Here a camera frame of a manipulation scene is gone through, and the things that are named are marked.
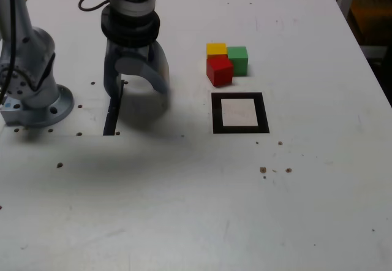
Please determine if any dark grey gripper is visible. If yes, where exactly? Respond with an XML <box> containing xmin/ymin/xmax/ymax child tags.
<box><xmin>103</xmin><ymin>39</ymin><xmax>171</xmax><ymax>100</ymax></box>

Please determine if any yellow cube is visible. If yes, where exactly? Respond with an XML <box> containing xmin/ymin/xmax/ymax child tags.
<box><xmin>206</xmin><ymin>42</ymin><xmax>228</xmax><ymax>60</ymax></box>

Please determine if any red cube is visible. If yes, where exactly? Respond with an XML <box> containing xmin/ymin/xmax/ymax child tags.
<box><xmin>206</xmin><ymin>55</ymin><xmax>234</xmax><ymax>87</ymax></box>

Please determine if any green cube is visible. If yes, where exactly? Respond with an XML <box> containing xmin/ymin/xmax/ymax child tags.
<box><xmin>226</xmin><ymin>46</ymin><xmax>248</xmax><ymax>77</ymax></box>

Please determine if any black tape square outline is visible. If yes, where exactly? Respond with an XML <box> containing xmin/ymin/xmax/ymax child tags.
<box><xmin>211</xmin><ymin>92</ymin><xmax>270</xmax><ymax>134</ymax></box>

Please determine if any black tape strip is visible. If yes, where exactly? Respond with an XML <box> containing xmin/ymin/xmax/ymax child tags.
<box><xmin>102</xmin><ymin>80</ymin><xmax>126</xmax><ymax>136</ymax></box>

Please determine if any white board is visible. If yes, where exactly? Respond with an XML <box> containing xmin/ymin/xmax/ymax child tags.
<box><xmin>361</xmin><ymin>45</ymin><xmax>388</xmax><ymax>59</ymax></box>

